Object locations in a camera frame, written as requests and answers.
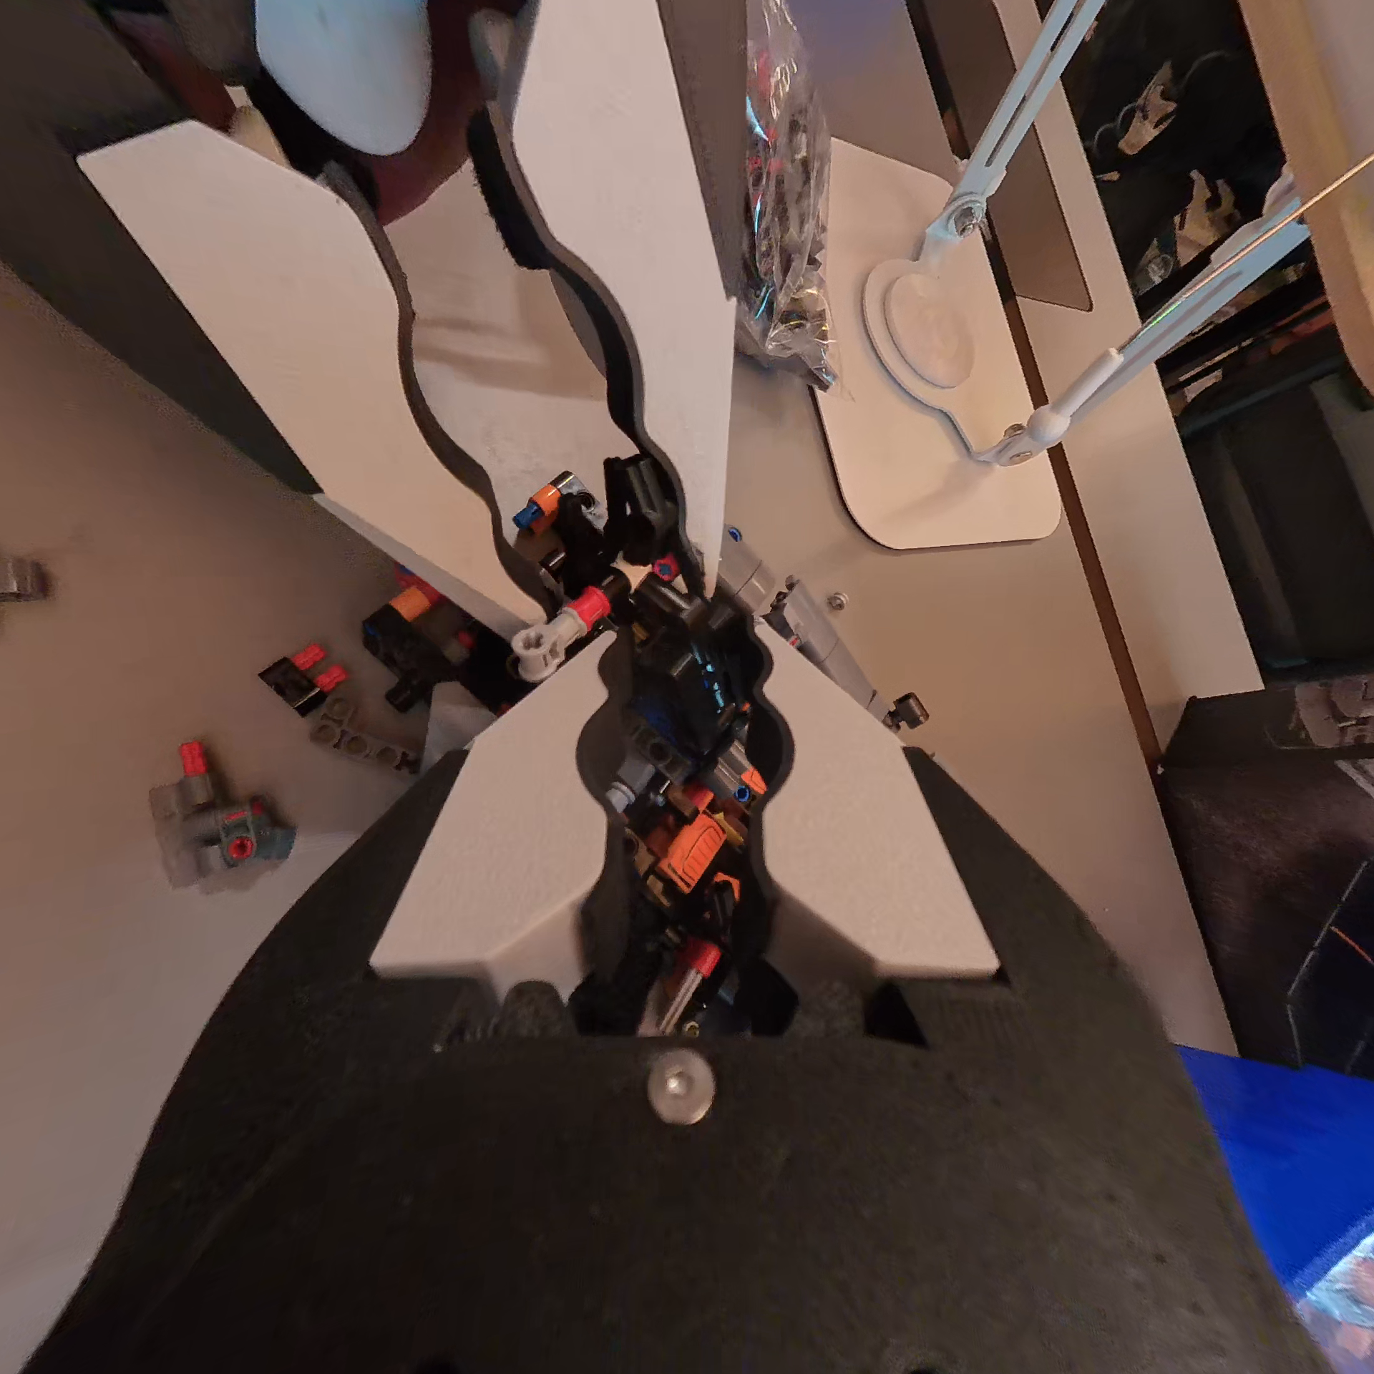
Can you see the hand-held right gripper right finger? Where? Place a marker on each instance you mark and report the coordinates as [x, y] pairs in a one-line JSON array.
[[868, 859]]

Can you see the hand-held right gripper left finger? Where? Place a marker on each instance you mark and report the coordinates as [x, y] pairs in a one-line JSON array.
[[504, 859]]

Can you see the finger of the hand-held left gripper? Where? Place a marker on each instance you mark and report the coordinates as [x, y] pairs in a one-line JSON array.
[[278, 322], [644, 214]]

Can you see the partly built lego car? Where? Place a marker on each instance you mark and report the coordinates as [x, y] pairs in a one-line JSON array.
[[687, 666]]

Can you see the black lego brick red pins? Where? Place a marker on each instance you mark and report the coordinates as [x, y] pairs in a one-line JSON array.
[[301, 682]]

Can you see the grey lego piece red pins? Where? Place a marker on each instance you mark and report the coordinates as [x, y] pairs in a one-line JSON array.
[[230, 838]]

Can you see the grey lego brick black pin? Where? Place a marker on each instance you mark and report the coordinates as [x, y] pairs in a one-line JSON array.
[[21, 579]]

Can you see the grey lego beam with holes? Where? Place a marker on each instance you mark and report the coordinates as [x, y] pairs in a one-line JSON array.
[[365, 738]]

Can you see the clear plastic bag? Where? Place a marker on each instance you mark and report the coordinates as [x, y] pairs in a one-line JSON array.
[[788, 214]]

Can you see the white articulated stand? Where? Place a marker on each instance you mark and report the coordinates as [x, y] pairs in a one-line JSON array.
[[934, 322]]

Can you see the blue plastic bin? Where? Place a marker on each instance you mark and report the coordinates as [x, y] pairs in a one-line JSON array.
[[1277, 1160]]

